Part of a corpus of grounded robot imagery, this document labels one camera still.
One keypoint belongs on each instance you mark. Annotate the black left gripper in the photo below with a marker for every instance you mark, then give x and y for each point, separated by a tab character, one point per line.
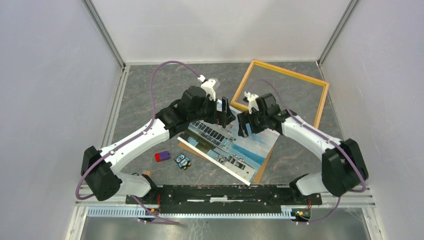
227	117

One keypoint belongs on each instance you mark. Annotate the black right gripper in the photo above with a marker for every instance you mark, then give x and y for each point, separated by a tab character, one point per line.
246	118

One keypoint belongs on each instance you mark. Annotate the building and sky photo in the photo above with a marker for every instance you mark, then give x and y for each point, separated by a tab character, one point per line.
205	135

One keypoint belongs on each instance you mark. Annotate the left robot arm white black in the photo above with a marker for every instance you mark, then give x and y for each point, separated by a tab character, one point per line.
101	168

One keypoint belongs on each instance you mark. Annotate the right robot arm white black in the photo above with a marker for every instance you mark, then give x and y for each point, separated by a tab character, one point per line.
342	164

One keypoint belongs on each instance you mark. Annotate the brown cardboard backing board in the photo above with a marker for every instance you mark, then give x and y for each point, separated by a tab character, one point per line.
236	166

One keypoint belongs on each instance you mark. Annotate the blue owl figure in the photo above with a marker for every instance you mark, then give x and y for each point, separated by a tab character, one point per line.
183	161

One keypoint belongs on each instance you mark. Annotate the red purple block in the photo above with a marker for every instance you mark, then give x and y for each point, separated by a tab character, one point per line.
162	156

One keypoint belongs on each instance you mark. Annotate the small wooden block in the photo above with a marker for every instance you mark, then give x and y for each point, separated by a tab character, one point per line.
147	173

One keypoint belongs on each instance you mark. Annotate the yellow wooden picture frame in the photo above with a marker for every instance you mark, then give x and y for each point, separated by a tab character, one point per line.
306	95

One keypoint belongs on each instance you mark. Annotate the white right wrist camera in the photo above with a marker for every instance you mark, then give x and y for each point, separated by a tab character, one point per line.
251	98

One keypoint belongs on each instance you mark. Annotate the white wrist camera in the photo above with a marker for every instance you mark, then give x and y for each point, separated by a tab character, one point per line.
251	98
209	86

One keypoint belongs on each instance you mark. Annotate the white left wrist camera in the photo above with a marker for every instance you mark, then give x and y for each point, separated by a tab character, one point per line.
209	86

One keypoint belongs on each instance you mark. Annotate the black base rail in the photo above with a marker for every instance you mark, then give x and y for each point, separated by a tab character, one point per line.
226	199

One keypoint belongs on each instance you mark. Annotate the aluminium frame rail front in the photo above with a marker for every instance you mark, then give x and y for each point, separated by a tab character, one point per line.
124	206

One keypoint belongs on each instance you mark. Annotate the aluminium corner post right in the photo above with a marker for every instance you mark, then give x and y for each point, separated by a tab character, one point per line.
349	10

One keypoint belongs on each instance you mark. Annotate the aluminium corner post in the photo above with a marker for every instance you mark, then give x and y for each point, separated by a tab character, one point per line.
95	16
349	10

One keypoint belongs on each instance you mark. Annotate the aluminium corner post left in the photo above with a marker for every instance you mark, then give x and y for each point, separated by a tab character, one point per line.
95	16

